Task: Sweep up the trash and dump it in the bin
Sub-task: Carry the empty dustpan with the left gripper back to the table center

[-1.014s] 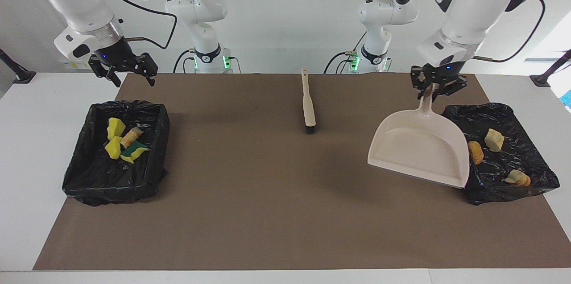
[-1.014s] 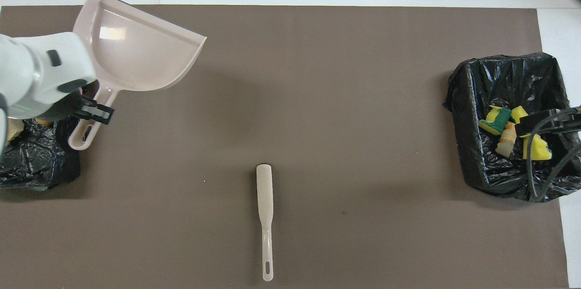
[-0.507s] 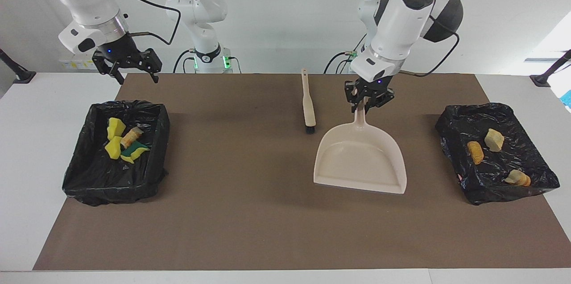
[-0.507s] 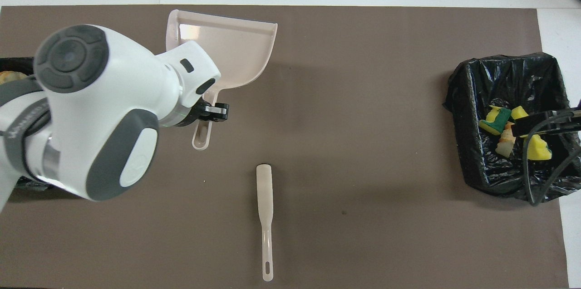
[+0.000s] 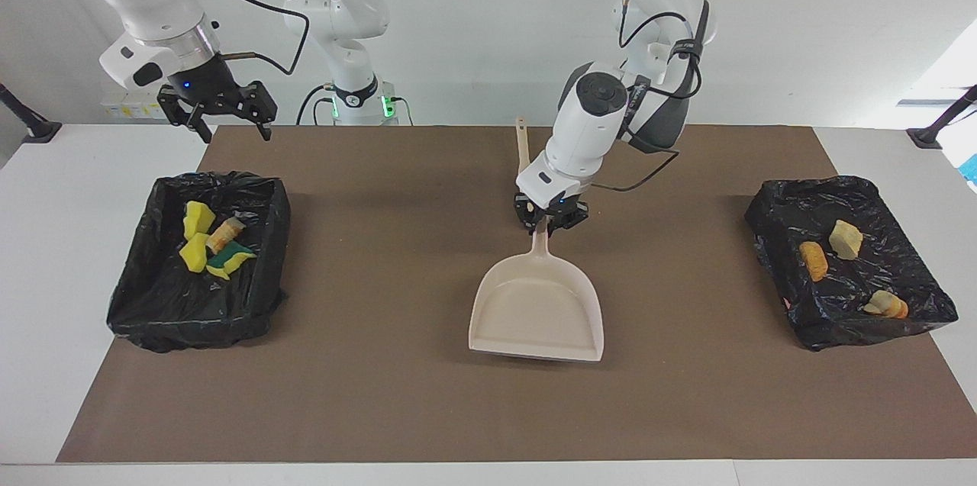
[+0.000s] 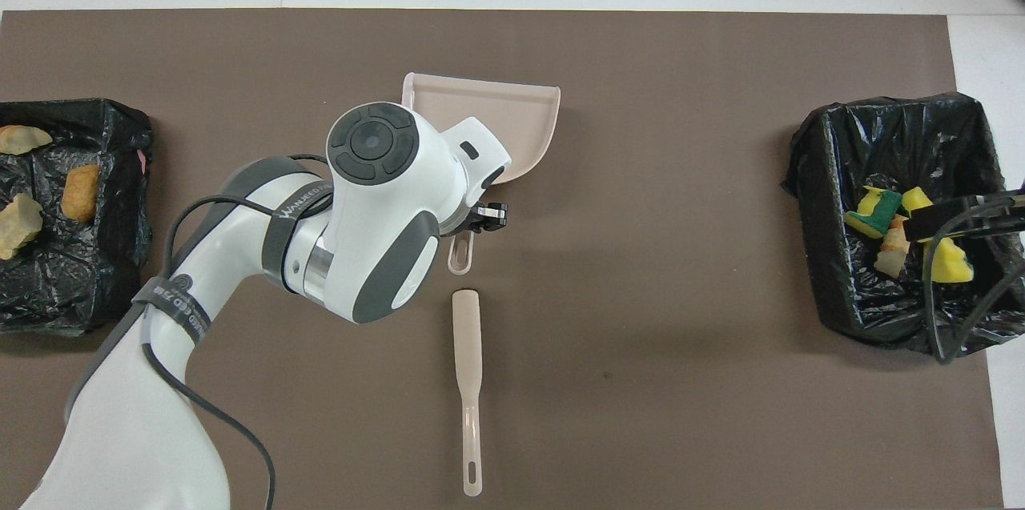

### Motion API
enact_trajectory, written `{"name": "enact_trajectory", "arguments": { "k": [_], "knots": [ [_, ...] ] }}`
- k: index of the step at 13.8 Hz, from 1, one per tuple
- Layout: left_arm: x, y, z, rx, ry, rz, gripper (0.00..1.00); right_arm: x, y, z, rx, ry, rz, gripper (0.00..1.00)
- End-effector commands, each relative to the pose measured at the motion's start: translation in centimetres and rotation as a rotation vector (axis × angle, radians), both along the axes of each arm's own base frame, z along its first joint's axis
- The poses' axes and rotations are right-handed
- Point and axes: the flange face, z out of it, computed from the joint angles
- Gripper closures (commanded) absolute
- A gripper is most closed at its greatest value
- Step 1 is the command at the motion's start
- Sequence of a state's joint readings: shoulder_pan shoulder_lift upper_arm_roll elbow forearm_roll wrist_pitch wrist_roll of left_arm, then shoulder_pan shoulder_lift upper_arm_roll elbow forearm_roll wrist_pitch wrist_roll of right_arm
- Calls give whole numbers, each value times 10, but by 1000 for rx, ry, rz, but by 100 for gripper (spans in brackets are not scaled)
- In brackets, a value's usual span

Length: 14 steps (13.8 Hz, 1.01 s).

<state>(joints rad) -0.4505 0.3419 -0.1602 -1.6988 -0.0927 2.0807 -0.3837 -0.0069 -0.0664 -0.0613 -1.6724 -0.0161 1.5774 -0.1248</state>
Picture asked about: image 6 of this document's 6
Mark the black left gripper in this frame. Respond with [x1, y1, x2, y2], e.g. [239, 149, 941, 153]
[445, 203, 510, 237]

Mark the brown bread roll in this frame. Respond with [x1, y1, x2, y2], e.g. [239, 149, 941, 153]
[61, 164, 102, 223]

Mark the beige plastic dustpan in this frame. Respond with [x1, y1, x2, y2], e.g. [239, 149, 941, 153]
[402, 72, 562, 276]

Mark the yellow pastry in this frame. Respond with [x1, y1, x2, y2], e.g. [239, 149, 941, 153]
[0, 193, 45, 261]

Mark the open bin with black bag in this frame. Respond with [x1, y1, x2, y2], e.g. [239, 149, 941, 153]
[782, 91, 1025, 359]

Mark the bin covered with black bag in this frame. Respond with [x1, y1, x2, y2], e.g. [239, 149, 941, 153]
[0, 98, 155, 337]

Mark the brown table mat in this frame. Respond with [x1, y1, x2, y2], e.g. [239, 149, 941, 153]
[0, 9, 1003, 510]

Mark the beige brush with black bristles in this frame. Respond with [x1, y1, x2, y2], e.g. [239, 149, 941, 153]
[452, 290, 485, 498]

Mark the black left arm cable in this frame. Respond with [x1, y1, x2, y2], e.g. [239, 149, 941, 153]
[140, 154, 337, 510]

